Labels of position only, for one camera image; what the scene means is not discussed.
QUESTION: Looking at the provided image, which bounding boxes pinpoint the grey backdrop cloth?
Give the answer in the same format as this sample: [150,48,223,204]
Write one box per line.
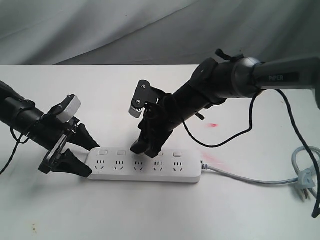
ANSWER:
[0,0,320,65]

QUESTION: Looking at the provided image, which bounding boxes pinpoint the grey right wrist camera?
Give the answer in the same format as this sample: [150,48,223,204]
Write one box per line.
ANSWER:
[128,79,151,119]

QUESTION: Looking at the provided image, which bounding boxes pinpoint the white five-socket power strip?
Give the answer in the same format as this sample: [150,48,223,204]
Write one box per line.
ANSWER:
[85,147,202,184]

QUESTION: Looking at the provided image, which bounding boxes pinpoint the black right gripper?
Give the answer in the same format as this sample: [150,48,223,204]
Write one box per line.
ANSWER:
[130,89,180,159]

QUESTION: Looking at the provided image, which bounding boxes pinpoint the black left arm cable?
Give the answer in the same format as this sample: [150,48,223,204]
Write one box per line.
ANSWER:
[0,126,28,176]

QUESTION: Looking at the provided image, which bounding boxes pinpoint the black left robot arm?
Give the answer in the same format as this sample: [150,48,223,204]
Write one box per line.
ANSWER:
[0,82,99,178]

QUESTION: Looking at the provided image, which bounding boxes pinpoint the grey power cord with plug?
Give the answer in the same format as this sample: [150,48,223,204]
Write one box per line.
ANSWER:
[199,145,320,203]

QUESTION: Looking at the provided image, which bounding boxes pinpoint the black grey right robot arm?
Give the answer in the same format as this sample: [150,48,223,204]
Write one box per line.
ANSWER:
[129,49,320,158]

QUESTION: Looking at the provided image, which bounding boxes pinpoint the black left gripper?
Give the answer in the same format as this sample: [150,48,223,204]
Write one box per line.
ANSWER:
[27,105,100,178]

